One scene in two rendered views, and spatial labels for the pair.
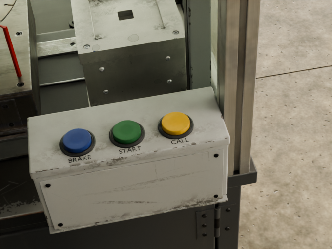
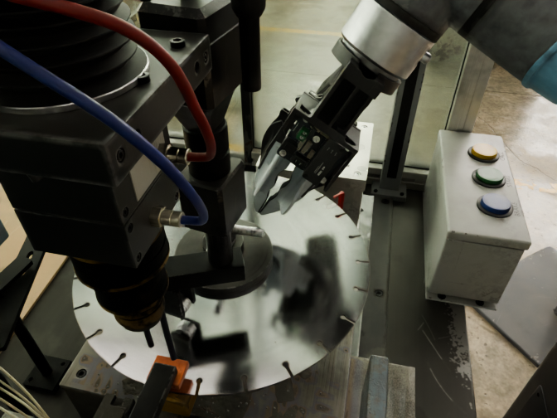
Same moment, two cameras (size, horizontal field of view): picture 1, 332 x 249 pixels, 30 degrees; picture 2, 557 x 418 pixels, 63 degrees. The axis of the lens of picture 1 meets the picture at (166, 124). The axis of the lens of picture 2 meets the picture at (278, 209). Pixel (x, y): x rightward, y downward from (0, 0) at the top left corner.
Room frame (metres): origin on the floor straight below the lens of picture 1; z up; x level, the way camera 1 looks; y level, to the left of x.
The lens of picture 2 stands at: (0.71, 0.71, 1.33)
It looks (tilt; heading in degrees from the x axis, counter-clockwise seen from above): 41 degrees down; 290
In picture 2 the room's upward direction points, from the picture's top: straight up
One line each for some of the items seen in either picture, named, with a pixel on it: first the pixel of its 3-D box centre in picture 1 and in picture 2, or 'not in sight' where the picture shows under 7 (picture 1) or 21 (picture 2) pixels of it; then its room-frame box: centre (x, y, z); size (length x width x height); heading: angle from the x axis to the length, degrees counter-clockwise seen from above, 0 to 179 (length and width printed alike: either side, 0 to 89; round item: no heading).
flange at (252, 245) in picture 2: not in sight; (223, 248); (0.89, 0.39, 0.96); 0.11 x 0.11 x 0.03
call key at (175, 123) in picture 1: (175, 126); (483, 154); (0.60, -0.01, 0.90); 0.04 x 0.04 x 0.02
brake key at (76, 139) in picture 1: (77, 143); (494, 206); (0.59, 0.13, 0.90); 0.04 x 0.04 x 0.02
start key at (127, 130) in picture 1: (127, 134); (488, 178); (0.60, 0.06, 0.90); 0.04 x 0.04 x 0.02
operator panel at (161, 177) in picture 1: (130, 160); (466, 212); (0.61, 0.06, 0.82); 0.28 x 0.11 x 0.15; 97
